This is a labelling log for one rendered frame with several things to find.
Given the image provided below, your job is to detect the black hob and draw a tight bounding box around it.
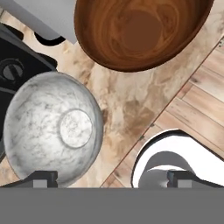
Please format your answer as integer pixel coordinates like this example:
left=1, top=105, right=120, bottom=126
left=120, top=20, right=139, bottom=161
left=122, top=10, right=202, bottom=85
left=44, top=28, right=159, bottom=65
left=0, top=23, right=58, bottom=163

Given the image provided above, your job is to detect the black hob knob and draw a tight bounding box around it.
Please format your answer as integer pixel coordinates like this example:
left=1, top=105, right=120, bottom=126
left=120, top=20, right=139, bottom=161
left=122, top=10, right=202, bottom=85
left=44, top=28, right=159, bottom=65
left=0, top=58, right=26, bottom=84

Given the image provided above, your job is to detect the brown wooden bowl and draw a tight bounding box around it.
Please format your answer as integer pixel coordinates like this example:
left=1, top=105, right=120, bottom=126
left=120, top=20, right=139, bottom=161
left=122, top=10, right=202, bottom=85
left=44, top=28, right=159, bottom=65
left=73, top=0, right=215, bottom=73

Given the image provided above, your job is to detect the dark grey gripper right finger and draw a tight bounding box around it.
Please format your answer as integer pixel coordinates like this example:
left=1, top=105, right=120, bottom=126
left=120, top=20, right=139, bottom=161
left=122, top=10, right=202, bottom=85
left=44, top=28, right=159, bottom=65
left=166, top=170, right=224, bottom=189

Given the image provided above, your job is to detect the white marble bowl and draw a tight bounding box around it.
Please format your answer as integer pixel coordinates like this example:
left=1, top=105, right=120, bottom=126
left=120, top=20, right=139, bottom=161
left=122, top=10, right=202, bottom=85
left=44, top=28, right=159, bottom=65
left=3, top=71, right=105, bottom=188

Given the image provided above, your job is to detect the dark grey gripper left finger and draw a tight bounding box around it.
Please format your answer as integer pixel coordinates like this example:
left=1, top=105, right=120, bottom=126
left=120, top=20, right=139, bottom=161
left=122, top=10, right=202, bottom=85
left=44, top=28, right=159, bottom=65
left=0, top=171, right=59, bottom=189

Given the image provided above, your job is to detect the white round object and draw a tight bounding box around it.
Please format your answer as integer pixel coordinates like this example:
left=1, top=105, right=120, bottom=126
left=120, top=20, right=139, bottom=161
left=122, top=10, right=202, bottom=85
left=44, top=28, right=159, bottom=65
left=130, top=129, right=224, bottom=189

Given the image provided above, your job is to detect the grey box appliance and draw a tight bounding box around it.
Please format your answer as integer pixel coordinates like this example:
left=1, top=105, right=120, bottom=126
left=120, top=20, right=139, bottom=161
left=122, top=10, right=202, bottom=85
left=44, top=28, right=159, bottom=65
left=0, top=0, right=78, bottom=47

